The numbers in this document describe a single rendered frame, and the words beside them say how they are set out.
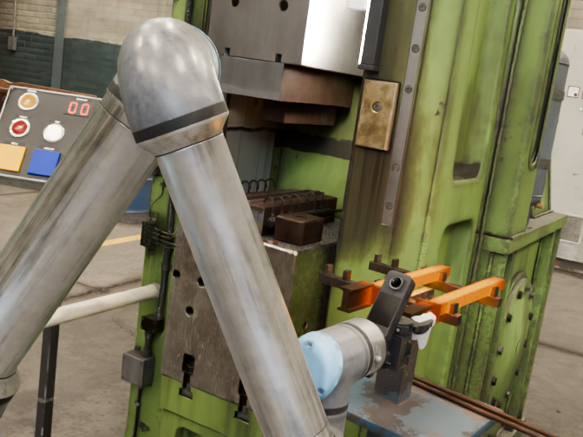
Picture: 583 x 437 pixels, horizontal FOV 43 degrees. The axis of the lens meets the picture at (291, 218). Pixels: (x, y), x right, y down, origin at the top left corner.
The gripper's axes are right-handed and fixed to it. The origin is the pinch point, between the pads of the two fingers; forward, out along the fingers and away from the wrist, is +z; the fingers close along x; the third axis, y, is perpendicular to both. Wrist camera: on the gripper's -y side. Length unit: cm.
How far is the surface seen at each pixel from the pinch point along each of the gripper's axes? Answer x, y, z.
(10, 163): -128, -4, 1
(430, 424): 0.3, 26.3, 13.8
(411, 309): 0.5, -1.3, -5.2
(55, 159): -118, -7, 9
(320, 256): -48, 7, 41
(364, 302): -11.3, 1.5, -0.5
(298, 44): -59, -46, 33
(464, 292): 0.7, -0.9, 17.8
